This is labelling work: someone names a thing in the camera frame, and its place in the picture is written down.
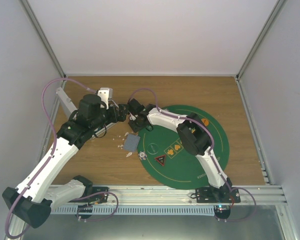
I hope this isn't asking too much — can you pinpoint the clear round dealer button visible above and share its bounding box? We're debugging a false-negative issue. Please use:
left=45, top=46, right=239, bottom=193
left=147, top=143, right=159, bottom=155

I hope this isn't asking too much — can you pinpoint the black red triangular all-in button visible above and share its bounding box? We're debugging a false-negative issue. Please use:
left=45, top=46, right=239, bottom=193
left=154, top=154, right=166, bottom=167

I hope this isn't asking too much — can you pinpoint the orange big blind button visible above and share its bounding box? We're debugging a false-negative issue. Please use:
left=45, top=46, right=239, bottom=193
left=201, top=118, right=210, bottom=127

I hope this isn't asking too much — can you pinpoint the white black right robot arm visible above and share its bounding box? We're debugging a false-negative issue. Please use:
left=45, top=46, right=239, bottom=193
left=127, top=98, right=232, bottom=203

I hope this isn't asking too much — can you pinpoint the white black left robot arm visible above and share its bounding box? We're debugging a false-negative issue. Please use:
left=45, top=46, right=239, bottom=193
left=2, top=94, right=129, bottom=229

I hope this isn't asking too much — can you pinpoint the blue playing card deck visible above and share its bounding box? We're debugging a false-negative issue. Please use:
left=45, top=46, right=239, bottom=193
left=123, top=134, right=141, bottom=152

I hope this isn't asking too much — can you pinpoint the round green poker mat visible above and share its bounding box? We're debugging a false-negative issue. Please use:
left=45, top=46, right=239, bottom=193
left=137, top=105, right=230, bottom=190

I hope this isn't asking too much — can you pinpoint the silver aluminium poker case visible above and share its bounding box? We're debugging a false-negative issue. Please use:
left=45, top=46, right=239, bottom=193
left=56, top=87, right=118, bottom=139

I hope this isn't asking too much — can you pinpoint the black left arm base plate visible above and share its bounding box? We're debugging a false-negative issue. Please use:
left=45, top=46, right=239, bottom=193
left=70, top=186, right=109, bottom=203

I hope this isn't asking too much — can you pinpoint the grey slotted cable duct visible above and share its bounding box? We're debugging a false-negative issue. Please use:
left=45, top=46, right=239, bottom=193
left=49, top=204, right=216, bottom=216

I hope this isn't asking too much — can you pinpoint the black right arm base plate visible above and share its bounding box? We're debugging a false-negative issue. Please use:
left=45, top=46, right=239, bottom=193
left=190, top=187, right=241, bottom=204

